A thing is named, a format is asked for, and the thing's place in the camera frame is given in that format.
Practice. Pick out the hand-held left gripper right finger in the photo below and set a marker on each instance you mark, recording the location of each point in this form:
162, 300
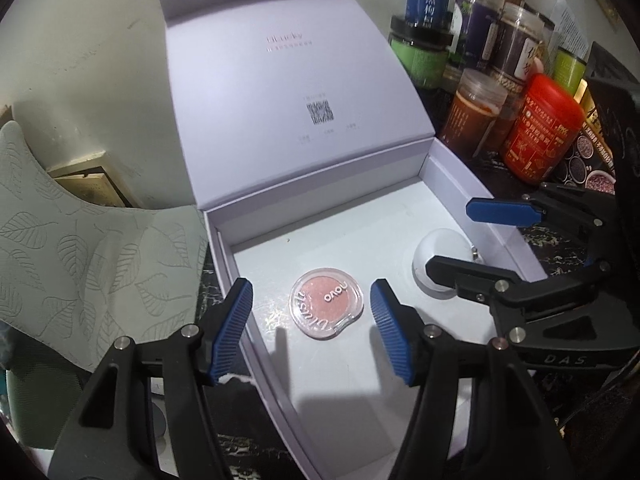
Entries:
390, 325

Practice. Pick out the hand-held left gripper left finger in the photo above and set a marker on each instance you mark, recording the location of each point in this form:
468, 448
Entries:
232, 325

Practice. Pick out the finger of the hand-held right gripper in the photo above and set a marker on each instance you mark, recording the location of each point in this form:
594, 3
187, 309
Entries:
460, 272
500, 210

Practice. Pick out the clear round case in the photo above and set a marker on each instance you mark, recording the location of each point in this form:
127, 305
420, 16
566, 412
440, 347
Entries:
440, 245

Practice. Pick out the pink blush compact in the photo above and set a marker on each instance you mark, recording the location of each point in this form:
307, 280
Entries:
325, 305

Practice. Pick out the lavender gift box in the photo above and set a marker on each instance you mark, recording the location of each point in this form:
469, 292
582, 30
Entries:
310, 85

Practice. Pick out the amber jar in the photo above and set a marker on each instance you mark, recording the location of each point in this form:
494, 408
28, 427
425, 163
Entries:
502, 130

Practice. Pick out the red canister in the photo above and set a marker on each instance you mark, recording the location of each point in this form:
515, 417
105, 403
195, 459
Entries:
540, 130

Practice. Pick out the black gold cereal pouch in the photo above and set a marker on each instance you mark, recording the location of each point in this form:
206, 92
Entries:
590, 160

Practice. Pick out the orange brown jar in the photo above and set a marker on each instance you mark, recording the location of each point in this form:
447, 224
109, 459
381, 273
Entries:
470, 110

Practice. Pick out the white phone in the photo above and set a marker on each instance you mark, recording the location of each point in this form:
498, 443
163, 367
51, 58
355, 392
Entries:
159, 410

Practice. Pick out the green tin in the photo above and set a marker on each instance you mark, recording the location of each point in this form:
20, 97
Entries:
570, 67

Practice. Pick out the grey leaf pattern chair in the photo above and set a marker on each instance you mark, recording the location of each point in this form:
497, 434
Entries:
75, 260

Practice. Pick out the brown seed jar white label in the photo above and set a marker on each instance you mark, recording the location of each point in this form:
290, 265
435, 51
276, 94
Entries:
515, 40

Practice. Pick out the green jar black lid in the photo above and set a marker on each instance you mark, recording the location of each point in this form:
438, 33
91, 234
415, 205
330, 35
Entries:
417, 60

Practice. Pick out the dark purple jar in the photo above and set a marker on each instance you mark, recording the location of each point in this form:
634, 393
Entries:
477, 25

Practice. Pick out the gold framed panel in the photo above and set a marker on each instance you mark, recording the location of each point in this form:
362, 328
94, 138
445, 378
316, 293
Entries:
90, 187

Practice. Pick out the white paper sheet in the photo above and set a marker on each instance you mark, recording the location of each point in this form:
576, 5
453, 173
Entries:
565, 20

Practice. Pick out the green cushion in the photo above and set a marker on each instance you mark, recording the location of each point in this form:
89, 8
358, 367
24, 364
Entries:
35, 405

